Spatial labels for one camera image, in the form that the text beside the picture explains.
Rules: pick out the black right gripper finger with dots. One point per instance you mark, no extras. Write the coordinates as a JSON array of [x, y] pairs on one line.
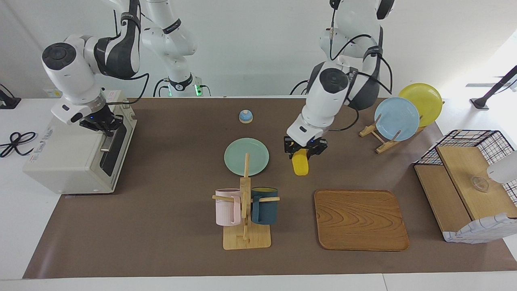
[[104, 129], [117, 124]]

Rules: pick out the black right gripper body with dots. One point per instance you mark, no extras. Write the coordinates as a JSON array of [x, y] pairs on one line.
[[99, 117]]

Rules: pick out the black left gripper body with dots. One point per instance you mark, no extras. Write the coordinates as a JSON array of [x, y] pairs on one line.
[[319, 145]]

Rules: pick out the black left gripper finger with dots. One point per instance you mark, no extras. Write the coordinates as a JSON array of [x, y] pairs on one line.
[[312, 153], [292, 154]]

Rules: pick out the yellow corn cob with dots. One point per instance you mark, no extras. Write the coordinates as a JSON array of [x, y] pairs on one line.
[[301, 165]]

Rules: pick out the cream toaster oven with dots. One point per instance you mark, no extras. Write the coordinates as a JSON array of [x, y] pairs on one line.
[[64, 161]]

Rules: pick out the pale green plate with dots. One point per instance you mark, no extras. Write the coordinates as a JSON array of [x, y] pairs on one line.
[[236, 155]]

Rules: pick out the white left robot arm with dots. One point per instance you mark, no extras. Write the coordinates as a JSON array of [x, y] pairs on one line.
[[329, 93]]

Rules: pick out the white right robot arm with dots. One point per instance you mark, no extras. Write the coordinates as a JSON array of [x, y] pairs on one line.
[[72, 72]]

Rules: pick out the dark teal mug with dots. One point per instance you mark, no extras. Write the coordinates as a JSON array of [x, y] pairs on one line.
[[264, 210]]

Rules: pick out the wooden plate rack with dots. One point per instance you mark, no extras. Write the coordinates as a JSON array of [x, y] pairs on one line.
[[383, 147]]

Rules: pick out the brown wooden tray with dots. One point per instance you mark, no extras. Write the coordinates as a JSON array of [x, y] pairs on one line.
[[359, 220]]

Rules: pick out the light blue plate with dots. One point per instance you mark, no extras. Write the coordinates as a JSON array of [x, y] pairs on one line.
[[398, 117]]

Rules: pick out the pink mug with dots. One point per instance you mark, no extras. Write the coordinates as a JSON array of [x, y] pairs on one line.
[[226, 208]]

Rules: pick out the wooden mug tree stand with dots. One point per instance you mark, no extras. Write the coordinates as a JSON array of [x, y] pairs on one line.
[[246, 238]]

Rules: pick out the brown table mat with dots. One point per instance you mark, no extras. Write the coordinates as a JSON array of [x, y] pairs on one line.
[[161, 210]]

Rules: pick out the yellow plate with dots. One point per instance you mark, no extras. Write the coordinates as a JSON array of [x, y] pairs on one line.
[[428, 101]]

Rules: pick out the wooden step shelf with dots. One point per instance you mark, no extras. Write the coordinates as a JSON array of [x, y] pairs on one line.
[[464, 165]]

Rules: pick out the small clear glass bowl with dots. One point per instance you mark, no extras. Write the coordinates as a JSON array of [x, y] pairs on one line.
[[480, 184]]

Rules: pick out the white rounded device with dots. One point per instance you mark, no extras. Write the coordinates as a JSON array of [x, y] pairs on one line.
[[504, 169]]

